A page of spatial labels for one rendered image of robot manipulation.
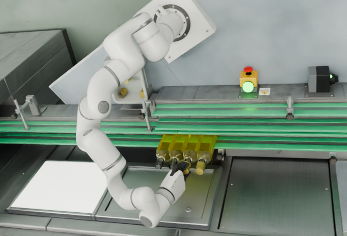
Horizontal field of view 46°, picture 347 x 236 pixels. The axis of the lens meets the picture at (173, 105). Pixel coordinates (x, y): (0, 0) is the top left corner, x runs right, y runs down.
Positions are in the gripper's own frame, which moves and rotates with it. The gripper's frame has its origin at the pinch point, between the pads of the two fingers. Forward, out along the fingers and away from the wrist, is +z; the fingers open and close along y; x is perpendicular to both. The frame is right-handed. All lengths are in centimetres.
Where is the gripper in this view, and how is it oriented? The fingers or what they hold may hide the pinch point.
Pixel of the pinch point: (184, 170)
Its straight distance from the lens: 164.2
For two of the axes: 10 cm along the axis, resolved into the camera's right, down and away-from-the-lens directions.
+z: 4.8, -5.2, 7.1
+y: -1.4, -8.4, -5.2
